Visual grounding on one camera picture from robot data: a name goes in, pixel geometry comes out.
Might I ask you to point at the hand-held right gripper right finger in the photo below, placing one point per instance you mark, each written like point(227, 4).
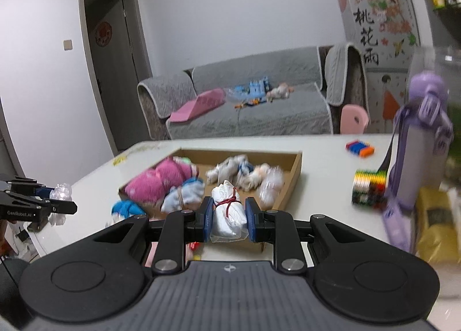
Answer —
point(252, 221)

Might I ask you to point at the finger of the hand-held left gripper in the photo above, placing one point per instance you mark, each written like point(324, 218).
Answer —
point(43, 204)
point(25, 184)

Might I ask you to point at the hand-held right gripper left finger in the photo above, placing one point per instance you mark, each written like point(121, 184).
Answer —
point(208, 219)

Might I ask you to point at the white plastic bag bundle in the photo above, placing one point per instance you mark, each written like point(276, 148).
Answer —
point(228, 219)

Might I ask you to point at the clear plastic bag bundle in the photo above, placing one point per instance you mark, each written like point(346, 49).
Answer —
point(272, 187)
point(61, 192)

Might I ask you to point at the shallow cardboard box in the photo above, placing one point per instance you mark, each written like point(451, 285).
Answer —
point(291, 176)

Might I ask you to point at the pink fuzzy sock bundle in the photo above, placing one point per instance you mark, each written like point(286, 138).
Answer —
point(155, 181)

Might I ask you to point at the blue knit sock bundle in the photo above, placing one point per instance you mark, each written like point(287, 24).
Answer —
point(126, 208)

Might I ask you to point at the white desktop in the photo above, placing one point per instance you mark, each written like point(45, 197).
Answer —
point(324, 180)

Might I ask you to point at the white blue striped sock bundle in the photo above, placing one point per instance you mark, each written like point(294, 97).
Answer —
point(183, 196)

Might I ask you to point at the grey covered sofa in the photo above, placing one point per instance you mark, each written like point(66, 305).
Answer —
point(270, 115)

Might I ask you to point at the orange toy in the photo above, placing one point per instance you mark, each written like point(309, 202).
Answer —
point(248, 102)

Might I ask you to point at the multicolour bead cube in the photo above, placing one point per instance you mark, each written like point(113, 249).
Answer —
point(369, 189)

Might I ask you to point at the blue orange block stick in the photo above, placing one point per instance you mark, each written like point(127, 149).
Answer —
point(360, 148)

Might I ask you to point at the blue clear toy package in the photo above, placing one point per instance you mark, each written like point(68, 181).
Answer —
point(237, 91)

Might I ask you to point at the white plush toy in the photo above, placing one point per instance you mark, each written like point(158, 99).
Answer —
point(279, 91)

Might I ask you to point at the blue toy castle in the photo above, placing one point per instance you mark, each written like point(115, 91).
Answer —
point(259, 88)

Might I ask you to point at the dark grey door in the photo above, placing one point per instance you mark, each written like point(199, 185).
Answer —
point(115, 82)

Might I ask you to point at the pink chair back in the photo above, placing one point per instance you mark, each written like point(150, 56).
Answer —
point(354, 118)

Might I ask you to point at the red door ornament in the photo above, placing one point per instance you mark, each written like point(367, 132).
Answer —
point(103, 33)

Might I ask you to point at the purple water bottle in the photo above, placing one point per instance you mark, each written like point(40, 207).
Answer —
point(417, 144)

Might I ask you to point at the yellow packet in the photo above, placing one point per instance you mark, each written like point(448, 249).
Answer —
point(435, 223)

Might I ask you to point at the clear glass bowl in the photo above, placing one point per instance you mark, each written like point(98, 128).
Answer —
point(432, 57)

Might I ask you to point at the grey shelf cabinet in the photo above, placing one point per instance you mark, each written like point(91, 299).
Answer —
point(446, 18)

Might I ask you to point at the wall light switch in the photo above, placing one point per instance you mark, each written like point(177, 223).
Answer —
point(68, 45)

